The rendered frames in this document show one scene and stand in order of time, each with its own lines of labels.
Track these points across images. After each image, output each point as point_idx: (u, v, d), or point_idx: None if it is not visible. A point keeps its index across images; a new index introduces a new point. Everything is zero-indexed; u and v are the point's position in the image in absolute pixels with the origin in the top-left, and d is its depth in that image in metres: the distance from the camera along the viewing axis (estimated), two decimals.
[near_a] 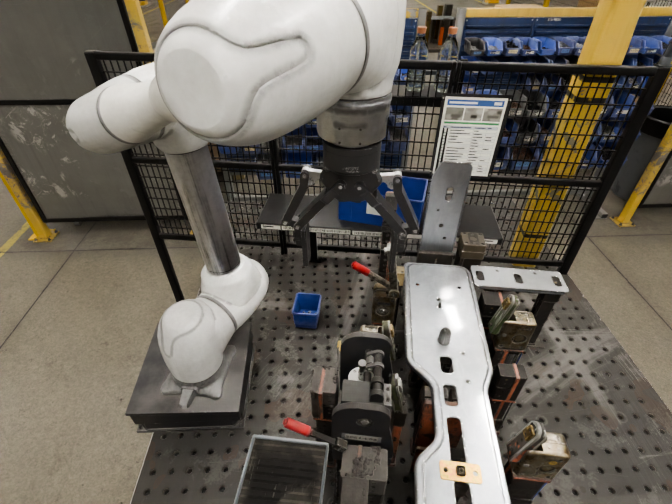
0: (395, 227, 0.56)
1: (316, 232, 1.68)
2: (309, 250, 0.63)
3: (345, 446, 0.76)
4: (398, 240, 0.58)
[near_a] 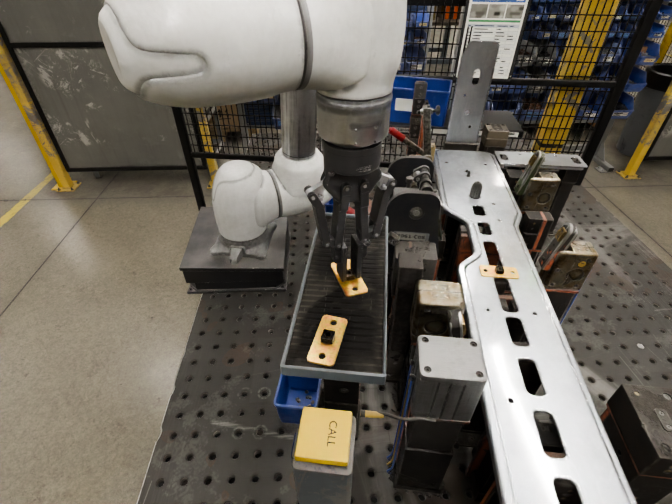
0: (364, 232, 0.58)
1: None
2: None
3: (398, 238, 0.85)
4: (361, 246, 0.61)
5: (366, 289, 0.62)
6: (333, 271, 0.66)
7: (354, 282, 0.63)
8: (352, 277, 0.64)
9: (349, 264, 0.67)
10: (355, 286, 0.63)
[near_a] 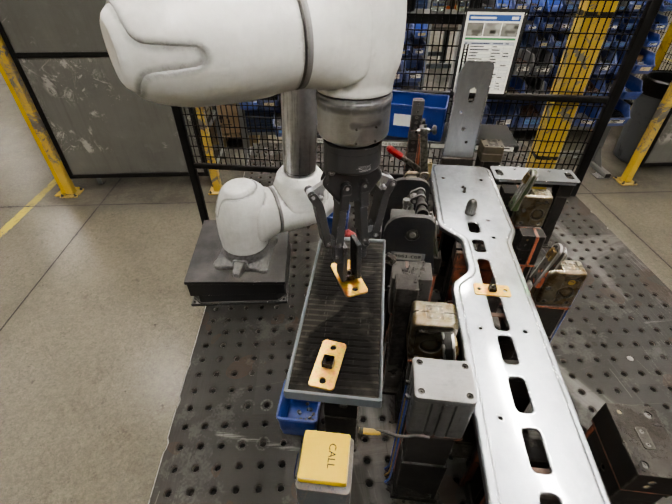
0: (363, 232, 0.58)
1: None
2: (342, 265, 0.63)
3: (395, 258, 0.89)
4: (360, 247, 0.61)
5: (366, 290, 0.62)
6: (333, 271, 0.66)
7: (354, 282, 0.63)
8: (352, 277, 0.64)
9: (349, 265, 0.67)
10: (355, 286, 0.63)
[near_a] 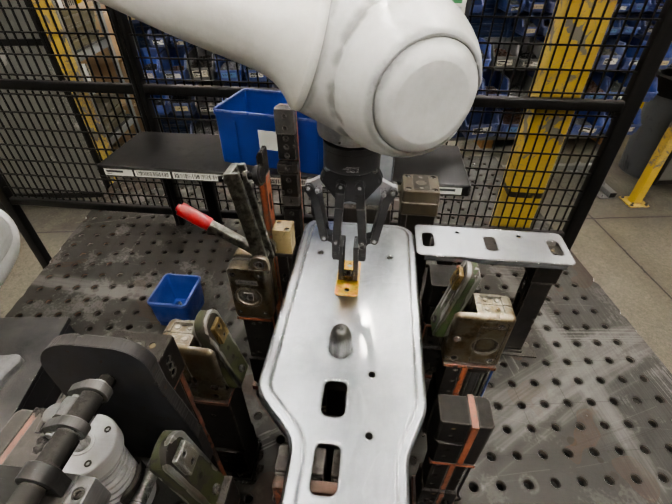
0: (361, 236, 0.58)
1: (212, 190, 1.18)
2: (344, 264, 0.64)
3: None
4: (359, 250, 0.60)
5: (356, 294, 0.61)
6: None
7: (350, 283, 0.63)
8: (350, 278, 0.64)
9: None
10: (348, 287, 0.63)
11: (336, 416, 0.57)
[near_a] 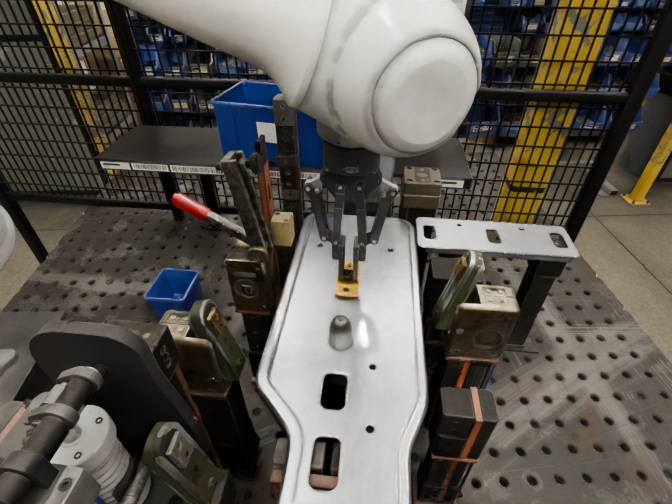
0: (361, 236, 0.58)
1: (211, 185, 1.17)
2: (344, 264, 0.64)
3: None
4: (359, 250, 0.60)
5: (357, 294, 0.61)
6: None
7: (350, 283, 0.63)
8: (350, 278, 0.64)
9: None
10: (348, 287, 0.63)
11: None
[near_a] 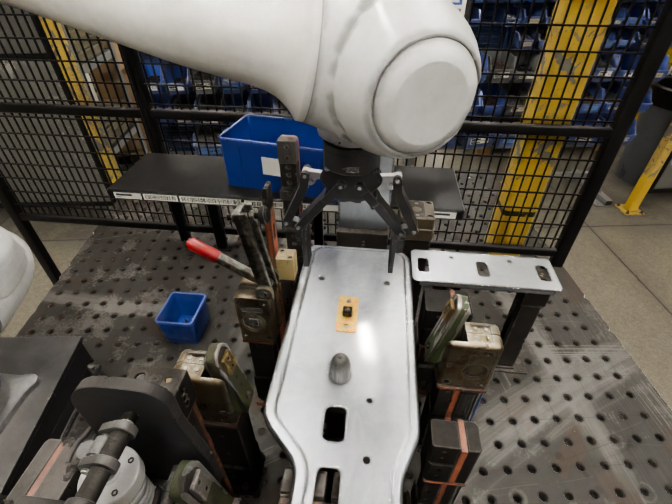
0: (394, 228, 0.56)
1: (216, 208, 1.22)
2: (310, 250, 0.63)
3: None
4: (397, 241, 0.58)
5: (355, 330, 0.67)
6: (338, 304, 0.72)
7: (349, 319, 0.69)
8: (349, 315, 0.69)
9: (354, 302, 0.72)
10: (347, 323, 0.68)
11: (336, 437, 0.61)
